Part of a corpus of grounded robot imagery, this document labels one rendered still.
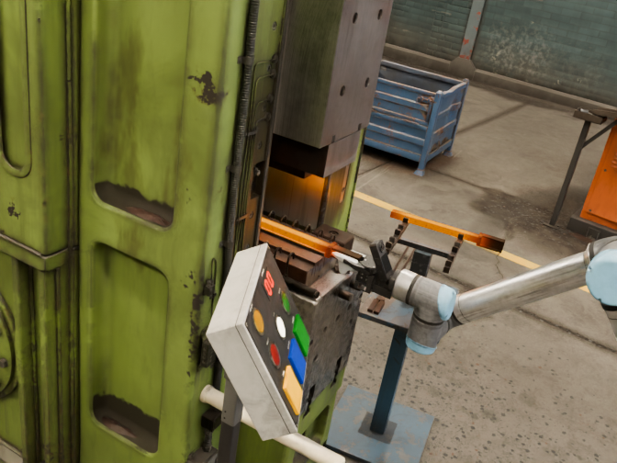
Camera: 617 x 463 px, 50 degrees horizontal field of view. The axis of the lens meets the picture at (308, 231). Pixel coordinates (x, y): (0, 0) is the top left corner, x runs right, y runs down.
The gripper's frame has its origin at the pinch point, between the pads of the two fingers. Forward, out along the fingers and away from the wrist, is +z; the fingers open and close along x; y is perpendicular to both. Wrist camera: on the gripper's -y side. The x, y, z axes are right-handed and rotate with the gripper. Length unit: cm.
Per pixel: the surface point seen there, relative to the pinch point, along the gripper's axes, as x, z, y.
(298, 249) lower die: -4.3, 10.7, 2.1
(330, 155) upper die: -10.2, 3.5, -31.9
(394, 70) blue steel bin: 428, 153, 39
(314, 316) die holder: -15.3, -3.2, 14.1
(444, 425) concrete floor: 72, -37, 100
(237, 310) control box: -69, -9, -18
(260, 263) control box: -52, -3, -19
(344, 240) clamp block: 13.6, 3.9, 3.0
